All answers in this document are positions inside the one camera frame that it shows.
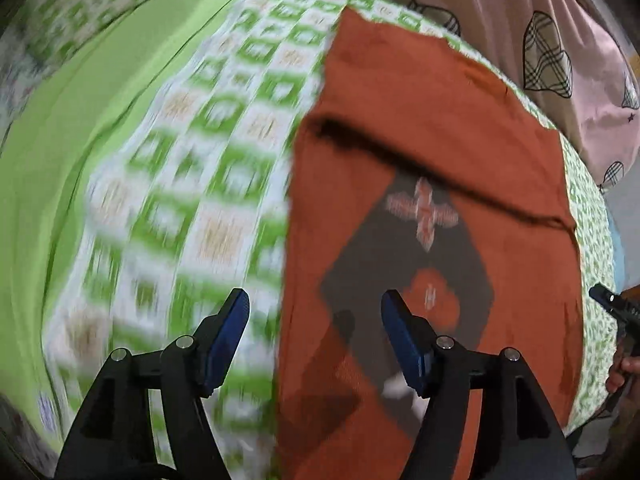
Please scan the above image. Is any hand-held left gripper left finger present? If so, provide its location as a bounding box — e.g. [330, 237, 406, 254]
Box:
[59, 287, 251, 480]

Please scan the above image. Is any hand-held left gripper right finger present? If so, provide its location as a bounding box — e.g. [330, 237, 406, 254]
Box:
[381, 290, 578, 480]

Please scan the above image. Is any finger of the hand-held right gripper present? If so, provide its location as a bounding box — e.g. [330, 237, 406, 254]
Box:
[589, 284, 640, 322]

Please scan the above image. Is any orange knit sweater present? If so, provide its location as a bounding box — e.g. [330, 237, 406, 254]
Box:
[274, 7, 586, 480]

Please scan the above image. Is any person's right hand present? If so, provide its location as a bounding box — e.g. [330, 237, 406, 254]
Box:
[605, 344, 640, 396]

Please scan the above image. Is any pink quilt with plaid hearts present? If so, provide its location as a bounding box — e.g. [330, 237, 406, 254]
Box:
[350, 0, 640, 193]

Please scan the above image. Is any floral blanket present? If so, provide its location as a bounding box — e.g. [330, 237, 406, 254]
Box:
[0, 25, 58, 478]

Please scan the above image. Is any green checkered pillow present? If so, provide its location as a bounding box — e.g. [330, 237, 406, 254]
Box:
[10, 0, 281, 76]

